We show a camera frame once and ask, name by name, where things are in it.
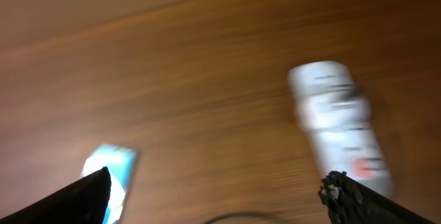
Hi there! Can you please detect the white power strip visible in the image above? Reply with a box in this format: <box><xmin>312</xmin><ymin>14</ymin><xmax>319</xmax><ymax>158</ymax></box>
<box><xmin>287</xmin><ymin>61</ymin><xmax>393</xmax><ymax>197</ymax></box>

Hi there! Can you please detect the black USB charging cable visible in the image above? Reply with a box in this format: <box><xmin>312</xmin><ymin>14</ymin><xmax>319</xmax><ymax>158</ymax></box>
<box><xmin>203</xmin><ymin>211</ymin><xmax>287</xmax><ymax>224</ymax></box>

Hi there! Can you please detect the blue screen smartphone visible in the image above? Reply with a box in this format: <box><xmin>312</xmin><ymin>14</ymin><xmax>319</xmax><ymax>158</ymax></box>
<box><xmin>81</xmin><ymin>144</ymin><xmax>138</xmax><ymax>224</ymax></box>

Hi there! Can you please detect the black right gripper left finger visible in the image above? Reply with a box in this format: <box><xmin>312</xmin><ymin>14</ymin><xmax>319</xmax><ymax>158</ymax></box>
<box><xmin>1</xmin><ymin>167</ymin><xmax>112</xmax><ymax>224</ymax></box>

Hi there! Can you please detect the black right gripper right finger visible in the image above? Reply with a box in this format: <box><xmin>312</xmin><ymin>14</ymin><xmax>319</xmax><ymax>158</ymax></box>
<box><xmin>318</xmin><ymin>171</ymin><xmax>435</xmax><ymax>224</ymax></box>

